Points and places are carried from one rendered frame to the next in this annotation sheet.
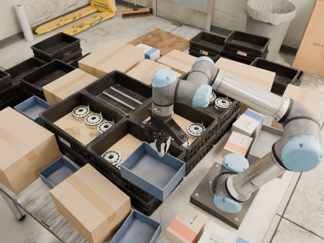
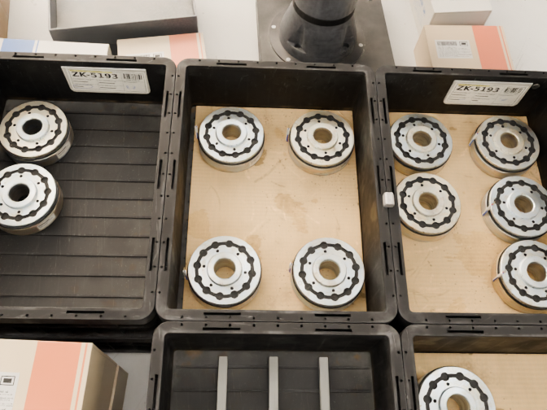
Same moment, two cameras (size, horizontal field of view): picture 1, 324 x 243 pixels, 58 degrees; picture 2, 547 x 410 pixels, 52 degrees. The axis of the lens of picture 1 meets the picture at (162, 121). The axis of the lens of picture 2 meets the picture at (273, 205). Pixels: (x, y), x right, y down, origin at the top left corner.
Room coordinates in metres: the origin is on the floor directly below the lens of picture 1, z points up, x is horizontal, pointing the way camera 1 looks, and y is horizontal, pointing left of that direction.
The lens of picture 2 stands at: (1.47, 0.19, 1.61)
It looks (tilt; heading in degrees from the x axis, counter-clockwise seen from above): 65 degrees down; 224
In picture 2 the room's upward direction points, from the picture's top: 8 degrees clockwise
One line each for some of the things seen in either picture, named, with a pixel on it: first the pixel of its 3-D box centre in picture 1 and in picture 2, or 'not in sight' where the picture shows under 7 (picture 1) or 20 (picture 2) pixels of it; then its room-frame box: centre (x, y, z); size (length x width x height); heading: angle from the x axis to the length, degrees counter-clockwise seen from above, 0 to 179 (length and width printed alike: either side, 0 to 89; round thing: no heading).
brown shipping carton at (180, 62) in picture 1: (181, 70); not in sight; (1.92, -0.15, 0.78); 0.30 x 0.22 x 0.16; 53
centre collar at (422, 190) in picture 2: not in sight; (428, 201); (1.02, 0.08, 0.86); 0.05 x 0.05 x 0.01
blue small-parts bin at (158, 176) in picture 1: (153, 169); not in sight; (0.71, 0.03, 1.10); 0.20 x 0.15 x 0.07; 55
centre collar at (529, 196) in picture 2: not in sight; (523, 204); (0.91, 0.17, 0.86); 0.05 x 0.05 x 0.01
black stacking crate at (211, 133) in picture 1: (173, 126); (274, 197); (1.20, -0.06, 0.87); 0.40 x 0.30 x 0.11; 51
